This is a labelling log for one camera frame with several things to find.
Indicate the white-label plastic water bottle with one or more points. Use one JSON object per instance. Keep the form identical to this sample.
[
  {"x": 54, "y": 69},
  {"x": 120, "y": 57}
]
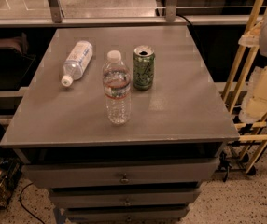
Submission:
[{"x": 76, "y": 62}]

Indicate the grey drawer cabinet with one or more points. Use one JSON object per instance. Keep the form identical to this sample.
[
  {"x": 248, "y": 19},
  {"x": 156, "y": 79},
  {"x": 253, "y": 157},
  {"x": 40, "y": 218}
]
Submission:
[{"x": 181, "y": 117}]

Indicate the clear red-label water bottle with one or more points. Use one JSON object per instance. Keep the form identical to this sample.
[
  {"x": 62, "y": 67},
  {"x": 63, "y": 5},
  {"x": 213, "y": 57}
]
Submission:
[{"x": 117, "y": 88}]

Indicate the top grey drawer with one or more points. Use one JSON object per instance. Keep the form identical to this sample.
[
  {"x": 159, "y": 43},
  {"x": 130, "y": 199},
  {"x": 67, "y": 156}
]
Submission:
[{"x": 120, "y": 173}]

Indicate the green soda can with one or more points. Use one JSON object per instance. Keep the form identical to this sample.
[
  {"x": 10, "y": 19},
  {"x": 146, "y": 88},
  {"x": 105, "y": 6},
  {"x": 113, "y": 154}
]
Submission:
[{"x": 143, "y": 67}]

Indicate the grey drawer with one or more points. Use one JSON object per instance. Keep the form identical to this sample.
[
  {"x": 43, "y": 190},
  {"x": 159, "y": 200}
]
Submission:
[
  {"x": 127, "y": 214},
  {"x": 124, "y": 198},
  {"x": 120, "y": 173}
]

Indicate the dark chair at left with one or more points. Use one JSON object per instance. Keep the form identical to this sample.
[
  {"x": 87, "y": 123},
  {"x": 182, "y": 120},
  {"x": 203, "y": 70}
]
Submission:
[{"x": 16, "y": 63}]

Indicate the yellow wooden rack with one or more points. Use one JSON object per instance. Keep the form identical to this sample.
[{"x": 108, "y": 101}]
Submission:
[{"x": 249, "y": 70}]

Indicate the bottom grey drawer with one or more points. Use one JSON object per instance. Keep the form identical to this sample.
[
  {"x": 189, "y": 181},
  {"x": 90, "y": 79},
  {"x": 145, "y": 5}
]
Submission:
[{"x": 127, "y": 214}]

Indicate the middle grey drawer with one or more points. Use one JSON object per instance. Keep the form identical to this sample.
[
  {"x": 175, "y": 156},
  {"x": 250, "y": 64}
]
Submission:
[{"x": 124, "y": 198}]

